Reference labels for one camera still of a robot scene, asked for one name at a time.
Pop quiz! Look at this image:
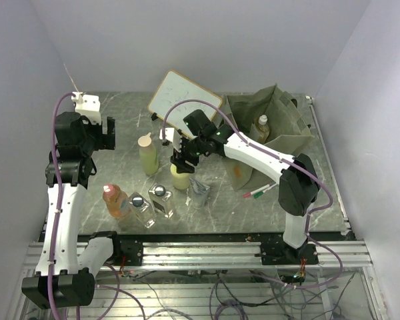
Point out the green bottle beige cap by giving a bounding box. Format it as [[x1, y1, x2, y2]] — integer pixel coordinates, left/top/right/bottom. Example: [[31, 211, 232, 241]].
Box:
[[138, 133, 159, 175]]

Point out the clear square bottle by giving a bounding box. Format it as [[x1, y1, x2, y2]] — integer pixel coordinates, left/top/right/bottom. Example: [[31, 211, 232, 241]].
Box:
[[148, 184, 175, 219], [128, 192, 156, 229]]

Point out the orange bottle pink cap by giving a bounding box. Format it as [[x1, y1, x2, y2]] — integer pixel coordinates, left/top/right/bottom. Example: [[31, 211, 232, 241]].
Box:
[[103, 184, 130, 219]]

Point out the amber bottle white cap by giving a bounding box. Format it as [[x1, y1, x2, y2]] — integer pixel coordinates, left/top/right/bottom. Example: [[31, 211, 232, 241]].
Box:
[[249, 115, 270, 144]]

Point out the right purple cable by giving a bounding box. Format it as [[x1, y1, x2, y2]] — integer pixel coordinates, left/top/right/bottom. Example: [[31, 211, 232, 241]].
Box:
[[162, 99, 344, 291]]

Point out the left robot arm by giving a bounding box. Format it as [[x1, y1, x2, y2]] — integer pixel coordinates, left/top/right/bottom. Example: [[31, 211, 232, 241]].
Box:
[[21, 111, 123, 310]]

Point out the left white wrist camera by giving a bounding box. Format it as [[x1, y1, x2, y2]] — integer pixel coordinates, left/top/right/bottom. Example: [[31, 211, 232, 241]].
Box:
[[71, 91, 102, 125]]

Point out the yellow-green pump bottle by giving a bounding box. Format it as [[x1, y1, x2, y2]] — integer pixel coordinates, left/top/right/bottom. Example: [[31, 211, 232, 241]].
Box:
[[170, 164, 190, 190]]

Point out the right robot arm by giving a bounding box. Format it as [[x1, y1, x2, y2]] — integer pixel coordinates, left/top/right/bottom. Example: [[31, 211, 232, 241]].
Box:
[[160, 109, 320, 264]]

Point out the purple cable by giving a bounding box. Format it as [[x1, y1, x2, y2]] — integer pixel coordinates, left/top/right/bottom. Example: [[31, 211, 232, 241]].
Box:
[[46, 92, 77, 320], [162, 99, 344, 291]]

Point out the small whiteboard on stand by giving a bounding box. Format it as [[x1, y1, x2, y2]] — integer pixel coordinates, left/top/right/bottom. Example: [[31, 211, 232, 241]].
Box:
[[148, 70, 223, 138]]

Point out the red marker pen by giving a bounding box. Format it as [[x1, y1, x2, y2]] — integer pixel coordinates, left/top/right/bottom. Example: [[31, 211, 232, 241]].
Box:
[[243, 182, 276, 199]]

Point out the aluminium mounting rail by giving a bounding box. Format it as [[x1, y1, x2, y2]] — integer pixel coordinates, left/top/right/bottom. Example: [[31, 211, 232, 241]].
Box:
[[21, 231, 367, 273]]

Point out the green marker pen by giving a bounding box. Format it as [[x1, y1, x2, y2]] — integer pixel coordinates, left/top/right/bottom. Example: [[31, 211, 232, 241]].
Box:
[[253, 185, 275, 199]]

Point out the olive canvas bag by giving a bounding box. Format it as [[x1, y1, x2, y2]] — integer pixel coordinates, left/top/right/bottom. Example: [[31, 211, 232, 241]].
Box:
[[222, 84, 314, 191]]

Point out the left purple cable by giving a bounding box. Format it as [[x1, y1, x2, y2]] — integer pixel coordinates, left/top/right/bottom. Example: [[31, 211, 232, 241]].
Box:
[[46, 92, 77, 320]]

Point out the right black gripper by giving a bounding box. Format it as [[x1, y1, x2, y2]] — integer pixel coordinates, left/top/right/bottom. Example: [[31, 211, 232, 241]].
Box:
[[170, 135, 207, 173]]

